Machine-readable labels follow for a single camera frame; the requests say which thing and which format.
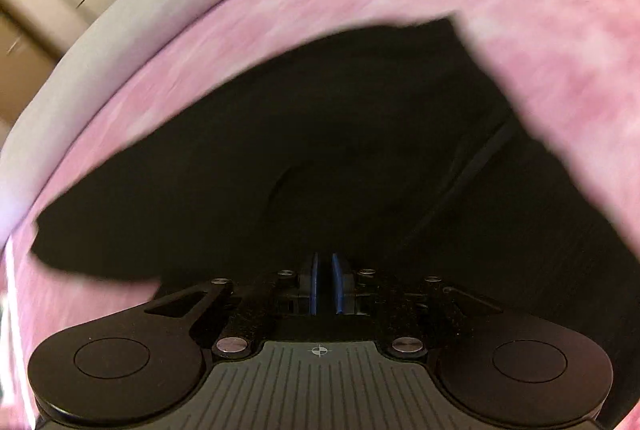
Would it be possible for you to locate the black garment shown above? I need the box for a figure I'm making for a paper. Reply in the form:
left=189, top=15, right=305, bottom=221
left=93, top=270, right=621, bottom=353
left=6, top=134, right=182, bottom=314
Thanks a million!
left=30, top=12, right=640, bottom=426

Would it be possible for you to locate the tan wooden door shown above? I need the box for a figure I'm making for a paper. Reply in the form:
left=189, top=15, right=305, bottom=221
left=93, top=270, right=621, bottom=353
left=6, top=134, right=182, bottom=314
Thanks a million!
left=0, top=7, right=60, bottom=128

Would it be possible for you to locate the lilac striped duvet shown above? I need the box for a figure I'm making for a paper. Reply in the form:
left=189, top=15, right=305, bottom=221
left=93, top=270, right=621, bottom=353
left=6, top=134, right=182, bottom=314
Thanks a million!
left=0, top=0, right=331, bottom=236

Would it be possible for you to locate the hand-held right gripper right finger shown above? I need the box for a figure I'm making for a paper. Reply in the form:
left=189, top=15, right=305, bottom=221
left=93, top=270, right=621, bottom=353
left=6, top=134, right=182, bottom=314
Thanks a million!
left=330, top=251, right=505, bottom=358

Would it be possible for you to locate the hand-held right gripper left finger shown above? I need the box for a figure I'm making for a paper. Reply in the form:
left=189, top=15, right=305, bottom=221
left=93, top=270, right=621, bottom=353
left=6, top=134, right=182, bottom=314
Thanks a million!
left=145, top=251, right=326, bottom=358

